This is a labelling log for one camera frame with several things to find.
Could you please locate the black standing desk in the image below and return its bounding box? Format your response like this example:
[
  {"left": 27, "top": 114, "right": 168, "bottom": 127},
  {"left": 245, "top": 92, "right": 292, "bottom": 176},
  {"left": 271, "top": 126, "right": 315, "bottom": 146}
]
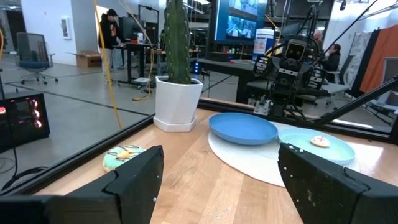
[{"left": 113, "top": 15, "right": 160, "bottom": 91}]

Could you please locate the long yellow cable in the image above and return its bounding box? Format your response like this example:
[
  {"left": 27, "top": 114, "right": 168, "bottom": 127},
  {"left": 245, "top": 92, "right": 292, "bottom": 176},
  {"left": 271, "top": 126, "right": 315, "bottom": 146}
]
[{"left": 93, "top": 0, "right": 123, "bottom": 130}]

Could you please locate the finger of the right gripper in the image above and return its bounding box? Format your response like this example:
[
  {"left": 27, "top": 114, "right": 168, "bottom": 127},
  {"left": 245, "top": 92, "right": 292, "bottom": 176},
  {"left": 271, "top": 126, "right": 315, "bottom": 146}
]
[
  {"left": 253, "top": 55, "right": 271, "bottom": 75},
  {"left": 307, "top": 68, "right": 327, "bottom": 90}
]

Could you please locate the black work table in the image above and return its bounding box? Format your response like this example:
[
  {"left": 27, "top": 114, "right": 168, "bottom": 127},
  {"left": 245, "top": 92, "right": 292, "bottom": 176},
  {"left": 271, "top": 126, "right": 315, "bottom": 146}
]
[{"left": 197, "top": 58, "right": 259, "bottom": 104}]

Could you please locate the person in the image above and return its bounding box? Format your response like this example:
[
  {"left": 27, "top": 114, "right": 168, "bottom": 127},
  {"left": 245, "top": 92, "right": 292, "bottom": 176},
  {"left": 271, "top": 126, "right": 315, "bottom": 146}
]
[
  {"left": 320, "top": 43, "right": 343, "bottom": 83},
  {"left": 98, "top": 8, "right": 127, "bottom": 85}
]

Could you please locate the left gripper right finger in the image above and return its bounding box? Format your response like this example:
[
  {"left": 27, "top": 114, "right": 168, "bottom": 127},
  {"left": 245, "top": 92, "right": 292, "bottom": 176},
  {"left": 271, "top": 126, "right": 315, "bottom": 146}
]
[{"left": 278, "top": 142, "right": 398, "bottom": 224}]

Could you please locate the white wall picture frame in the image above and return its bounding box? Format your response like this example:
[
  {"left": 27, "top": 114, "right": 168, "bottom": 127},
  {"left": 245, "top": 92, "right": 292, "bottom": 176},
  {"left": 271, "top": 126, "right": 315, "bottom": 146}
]
[{"left": 60, "top": 16, "right": 72, "bottom": 40}]

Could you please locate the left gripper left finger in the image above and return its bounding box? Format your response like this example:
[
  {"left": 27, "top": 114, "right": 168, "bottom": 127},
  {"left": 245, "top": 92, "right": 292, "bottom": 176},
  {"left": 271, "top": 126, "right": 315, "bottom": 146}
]
[{"left": 0, "top": 145, "right": 165, "bottom": 224}]

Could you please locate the cardboard box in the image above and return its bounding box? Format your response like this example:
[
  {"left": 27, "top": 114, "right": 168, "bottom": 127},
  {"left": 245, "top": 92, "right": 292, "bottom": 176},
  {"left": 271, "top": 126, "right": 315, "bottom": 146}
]
[{"left": 68, "top": 50, "right": 103, "bottom": 68}]

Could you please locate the tall green cactus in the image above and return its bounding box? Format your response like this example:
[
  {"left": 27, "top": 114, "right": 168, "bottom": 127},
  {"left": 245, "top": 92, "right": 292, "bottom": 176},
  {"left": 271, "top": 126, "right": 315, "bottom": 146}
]
[{"left": 164, "top": 0, "right": 192, "bottom": 85}]

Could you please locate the small white pink-sprinkled donut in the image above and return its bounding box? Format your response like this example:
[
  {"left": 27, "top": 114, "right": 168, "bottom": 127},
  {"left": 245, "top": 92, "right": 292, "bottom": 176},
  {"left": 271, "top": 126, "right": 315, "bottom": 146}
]
[{"left": 310, "top": 135, "right": 331, "bottom": 148}]

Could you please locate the orange panel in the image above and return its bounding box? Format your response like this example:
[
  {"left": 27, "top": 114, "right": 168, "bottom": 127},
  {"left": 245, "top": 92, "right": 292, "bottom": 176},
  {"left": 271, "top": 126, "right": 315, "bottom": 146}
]
[{"left": 359, "top": 24, "right": 398, "bottom": 94}]

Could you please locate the light blue plate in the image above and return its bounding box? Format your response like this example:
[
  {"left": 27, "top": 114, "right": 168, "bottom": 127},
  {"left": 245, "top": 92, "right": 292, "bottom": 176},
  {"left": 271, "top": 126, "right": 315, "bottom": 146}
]
[{"left": 277, "top": 127, "right": 356, "bottom": 166}]

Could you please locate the white round placemat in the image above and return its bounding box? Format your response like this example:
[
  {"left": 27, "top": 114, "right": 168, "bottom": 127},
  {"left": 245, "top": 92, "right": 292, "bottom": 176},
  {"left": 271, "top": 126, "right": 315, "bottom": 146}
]
[{"left": 207, "top": 121, "right": 361, "bottom": 187}]

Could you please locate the black aluminium table frame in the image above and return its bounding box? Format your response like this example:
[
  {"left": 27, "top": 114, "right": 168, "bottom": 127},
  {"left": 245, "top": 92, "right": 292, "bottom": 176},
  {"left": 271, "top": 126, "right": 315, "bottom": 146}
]
[{"left": 0, "top": 74, "right": 398, "bottom": 197}]

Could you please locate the mint iced striped donut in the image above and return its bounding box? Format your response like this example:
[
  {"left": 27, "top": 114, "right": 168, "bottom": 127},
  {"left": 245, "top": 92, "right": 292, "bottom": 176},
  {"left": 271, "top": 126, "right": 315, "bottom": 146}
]
[{"left": 102, "top": 144, "right": 147, "bottom": 173}]

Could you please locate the large display screen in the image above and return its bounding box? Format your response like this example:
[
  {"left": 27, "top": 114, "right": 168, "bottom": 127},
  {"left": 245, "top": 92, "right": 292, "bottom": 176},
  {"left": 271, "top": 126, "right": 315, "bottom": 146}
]
[{"left": 214, "top": 0, "right": 268, "bottom": 44}]

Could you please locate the thin yellow cable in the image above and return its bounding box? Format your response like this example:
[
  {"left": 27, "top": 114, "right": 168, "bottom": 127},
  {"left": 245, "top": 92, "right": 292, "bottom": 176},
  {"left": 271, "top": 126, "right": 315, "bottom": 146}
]
[{"left": 119, "top": 0, "right": 155, "bottom": 102}]

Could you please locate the white bucket blue lid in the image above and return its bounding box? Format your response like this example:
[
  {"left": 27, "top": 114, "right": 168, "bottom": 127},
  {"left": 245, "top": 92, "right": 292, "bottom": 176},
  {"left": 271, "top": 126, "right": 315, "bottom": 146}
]
[{"left": 252, "top": 27, "right": 275, "bottom": 62}]

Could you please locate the grey office chair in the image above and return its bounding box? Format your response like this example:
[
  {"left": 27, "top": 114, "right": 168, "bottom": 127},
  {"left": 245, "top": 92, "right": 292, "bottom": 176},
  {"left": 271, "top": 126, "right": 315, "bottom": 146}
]
[{"left": 15, "top": 32, "right": 59, "bottom": 85}]

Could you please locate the black computer tower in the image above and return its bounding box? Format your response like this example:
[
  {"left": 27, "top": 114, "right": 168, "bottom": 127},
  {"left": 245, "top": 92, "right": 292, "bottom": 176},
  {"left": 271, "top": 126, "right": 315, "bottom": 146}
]
[{"left": 0, "top": 93, "right": 50, "bottom": 153}]

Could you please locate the dark blue plate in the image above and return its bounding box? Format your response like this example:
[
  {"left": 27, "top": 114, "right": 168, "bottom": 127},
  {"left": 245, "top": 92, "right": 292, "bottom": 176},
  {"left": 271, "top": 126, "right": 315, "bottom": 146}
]
[{"left": 208, "top": 112, "right": 279, "bottom": 146}]

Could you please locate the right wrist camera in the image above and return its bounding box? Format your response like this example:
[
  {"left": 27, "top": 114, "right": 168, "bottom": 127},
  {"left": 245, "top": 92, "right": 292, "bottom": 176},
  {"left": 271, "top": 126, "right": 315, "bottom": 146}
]
[{"left": 284, "top": 42, "right": 308, "bottom": 62}]

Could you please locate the white hexagonal plant pot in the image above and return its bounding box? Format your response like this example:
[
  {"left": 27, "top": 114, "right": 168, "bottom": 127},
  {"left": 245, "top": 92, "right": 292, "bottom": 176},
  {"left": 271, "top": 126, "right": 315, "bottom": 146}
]
[{"left": 153, "top": 75, "right": 204, "bottom": 133}]

